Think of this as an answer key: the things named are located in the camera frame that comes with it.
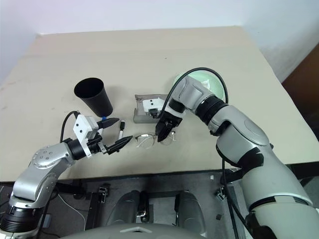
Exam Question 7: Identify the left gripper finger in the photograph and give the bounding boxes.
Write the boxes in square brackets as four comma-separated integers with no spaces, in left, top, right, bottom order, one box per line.
[103,135,134,155]
[97,118,120,129]

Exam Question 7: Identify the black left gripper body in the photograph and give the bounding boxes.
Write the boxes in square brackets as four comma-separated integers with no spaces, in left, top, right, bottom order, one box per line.
[86,119,111,155]

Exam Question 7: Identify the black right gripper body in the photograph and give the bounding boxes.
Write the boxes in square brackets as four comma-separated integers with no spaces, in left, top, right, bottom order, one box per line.
[156,112,183,132]

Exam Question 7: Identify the clear frame glasses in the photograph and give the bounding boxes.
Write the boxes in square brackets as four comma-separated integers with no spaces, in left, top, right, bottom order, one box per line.
[135,131,177,150]

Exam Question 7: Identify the grey glasses case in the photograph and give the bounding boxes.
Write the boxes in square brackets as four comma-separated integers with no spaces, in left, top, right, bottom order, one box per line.
[133,93,168,124]

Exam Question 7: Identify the black cup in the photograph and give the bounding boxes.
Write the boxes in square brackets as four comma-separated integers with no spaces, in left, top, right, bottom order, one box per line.
[73,77,114,118]

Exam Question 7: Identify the white marker with black cap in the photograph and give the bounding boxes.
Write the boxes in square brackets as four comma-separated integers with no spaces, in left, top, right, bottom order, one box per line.
[117,120,126,140]

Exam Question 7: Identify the silver latch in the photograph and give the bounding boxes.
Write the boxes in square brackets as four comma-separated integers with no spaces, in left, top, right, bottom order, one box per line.
[98,186,110,204]
[215,187,228,201]

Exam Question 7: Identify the pale green plate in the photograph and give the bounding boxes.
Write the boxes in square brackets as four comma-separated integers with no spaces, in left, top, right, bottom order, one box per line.
[172,70,225,101]

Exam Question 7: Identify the dark rounded grey shape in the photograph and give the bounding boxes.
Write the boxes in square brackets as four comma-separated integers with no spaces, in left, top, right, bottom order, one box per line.
[177,190,208,238]
[106,190,141,228]

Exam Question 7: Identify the grey robot torso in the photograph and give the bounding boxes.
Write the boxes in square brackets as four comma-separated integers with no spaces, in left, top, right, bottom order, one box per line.
[59,222,208,239]

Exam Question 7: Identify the brown wooden cabinet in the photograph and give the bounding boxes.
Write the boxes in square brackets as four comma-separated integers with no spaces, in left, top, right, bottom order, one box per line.
[281,45,319,143]

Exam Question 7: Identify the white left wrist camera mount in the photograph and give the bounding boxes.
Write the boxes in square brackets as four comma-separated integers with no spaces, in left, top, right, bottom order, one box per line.
[72,114,98,159]

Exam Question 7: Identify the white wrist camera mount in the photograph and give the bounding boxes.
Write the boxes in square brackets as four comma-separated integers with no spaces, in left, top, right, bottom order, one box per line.
[72,114,98,159]
[142,98,186,120]

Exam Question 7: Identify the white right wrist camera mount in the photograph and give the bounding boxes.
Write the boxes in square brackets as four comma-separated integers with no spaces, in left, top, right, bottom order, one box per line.
[142,98,186,120]

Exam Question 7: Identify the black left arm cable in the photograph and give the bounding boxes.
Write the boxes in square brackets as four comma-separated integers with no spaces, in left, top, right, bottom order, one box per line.
[60,110,80,144]

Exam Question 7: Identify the thin white floor cable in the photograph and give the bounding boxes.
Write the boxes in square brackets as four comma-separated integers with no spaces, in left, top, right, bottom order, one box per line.
[57,193,88,226]

